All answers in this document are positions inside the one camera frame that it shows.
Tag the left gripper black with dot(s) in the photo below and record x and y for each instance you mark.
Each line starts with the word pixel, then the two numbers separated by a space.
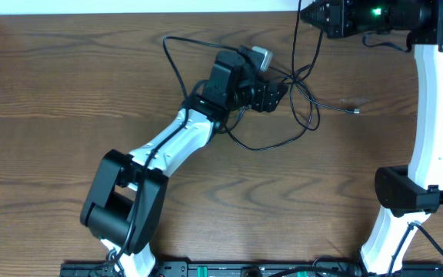
pixel 264 91

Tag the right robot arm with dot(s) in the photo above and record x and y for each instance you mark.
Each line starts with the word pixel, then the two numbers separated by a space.
pixel 407 194

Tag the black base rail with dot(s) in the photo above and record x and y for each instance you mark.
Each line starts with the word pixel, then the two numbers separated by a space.
pixel 324 267

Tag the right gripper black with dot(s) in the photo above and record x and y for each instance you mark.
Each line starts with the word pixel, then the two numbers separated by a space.
pixel 341 18

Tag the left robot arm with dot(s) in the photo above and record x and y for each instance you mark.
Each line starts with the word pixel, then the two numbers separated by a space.
pixel 124 203

